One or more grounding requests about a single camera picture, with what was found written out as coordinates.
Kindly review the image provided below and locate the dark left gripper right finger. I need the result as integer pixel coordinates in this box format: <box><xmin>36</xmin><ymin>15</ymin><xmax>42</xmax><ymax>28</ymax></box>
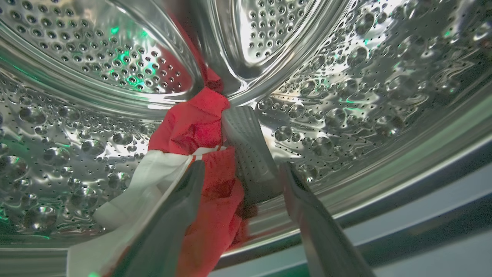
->
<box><xmin>279</xmin><ymin>162</ymin><xmax>375</xmax><ymax>277</ymax></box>

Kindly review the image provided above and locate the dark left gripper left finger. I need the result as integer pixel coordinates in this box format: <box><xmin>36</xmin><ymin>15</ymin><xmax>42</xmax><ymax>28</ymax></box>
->
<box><xmin>111</xmin><ymin>160</ymin><xmax>206</xmax><ymax>277</ymax></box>

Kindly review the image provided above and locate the red white-trimmed garment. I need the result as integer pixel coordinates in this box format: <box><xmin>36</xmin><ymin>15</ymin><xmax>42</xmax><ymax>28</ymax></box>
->
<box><xmin>67</xmin><ymin>69</ymin><xmax>262</xmax><ymax>277</ymax></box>

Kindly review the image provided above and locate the white front-load washing machine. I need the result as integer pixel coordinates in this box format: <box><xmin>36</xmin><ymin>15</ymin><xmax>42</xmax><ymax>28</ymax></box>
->
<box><xmin>0</xmin><ymin>0</ymin><xmax>492</xmax><ymax>277</ymax></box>

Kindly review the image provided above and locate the grey ribbed drum paddle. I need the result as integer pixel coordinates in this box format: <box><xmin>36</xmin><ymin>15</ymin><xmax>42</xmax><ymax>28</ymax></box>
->
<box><xmin>221</xmin><ymin>106</ymin><xmax>285</xmax><ymax>206</ymax></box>

